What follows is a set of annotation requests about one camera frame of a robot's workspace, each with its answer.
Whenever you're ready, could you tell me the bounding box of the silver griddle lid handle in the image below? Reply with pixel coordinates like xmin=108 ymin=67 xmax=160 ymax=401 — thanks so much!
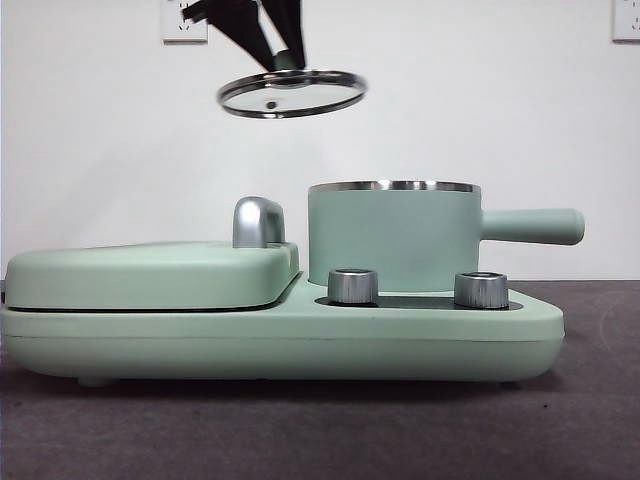
xmin=232 ymin=196 xmax=288 ymax=250

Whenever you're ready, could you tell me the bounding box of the white wall socket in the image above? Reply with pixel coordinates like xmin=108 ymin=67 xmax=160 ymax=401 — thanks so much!
xmin=612 ymin=0 xmax=640 ymax=44
xmin=160 ymin=0 xmax=209 ymax=44

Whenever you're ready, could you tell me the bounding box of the black control panel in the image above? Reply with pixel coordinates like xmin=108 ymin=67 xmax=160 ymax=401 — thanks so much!
xmin=315 ymin=294 xmax=512 ymax=311

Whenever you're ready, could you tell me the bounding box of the silver control knob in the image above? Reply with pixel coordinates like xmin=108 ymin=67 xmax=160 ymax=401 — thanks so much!
xmin=453 ymin=271 xmax=511 ymax=309
xmin=327 ymin=268 xmax=380 ymax=305

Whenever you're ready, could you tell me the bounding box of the green griddle lid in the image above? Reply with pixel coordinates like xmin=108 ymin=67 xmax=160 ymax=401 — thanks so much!
xmin=2 ymin=241 xmax=302 ymax=311

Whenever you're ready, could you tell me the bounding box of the green pot with handle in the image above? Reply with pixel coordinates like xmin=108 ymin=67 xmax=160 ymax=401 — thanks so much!
xmin=305 ymin=178 xmax=586 ymax=295

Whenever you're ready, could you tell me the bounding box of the green breakfast machine base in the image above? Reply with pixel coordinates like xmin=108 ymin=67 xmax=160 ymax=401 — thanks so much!
xmin=0 ymin=287 xmax=567 ymax=389

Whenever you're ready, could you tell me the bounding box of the glass pot lid green knob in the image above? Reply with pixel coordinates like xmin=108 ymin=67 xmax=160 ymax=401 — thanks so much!
xmin=216 ymin=47 xmax=370 ymax=120

